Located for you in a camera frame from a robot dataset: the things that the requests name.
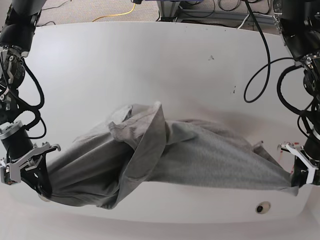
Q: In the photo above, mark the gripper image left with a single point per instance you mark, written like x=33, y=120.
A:
x=35, y=175

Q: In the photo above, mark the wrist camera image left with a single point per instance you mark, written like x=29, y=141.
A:
x=9, y=172

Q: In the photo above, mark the aluminium frame base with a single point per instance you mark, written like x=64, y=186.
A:
x=225, y=13

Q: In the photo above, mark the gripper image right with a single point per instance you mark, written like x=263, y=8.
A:
x=306, y=170

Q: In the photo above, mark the table grommet hole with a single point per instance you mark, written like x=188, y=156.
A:
x=263, y=207
x=43, y=198

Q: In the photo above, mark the red tape rectangle marking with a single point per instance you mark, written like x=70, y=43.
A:
x=285, y=158

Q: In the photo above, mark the left table grommet hole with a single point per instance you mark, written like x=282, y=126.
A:
x=43, y=198

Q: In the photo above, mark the grey t-shirt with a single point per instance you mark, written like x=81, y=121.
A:
x=138, y=144

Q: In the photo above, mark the right table grommet hole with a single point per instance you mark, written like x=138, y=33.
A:
x=263, y=207

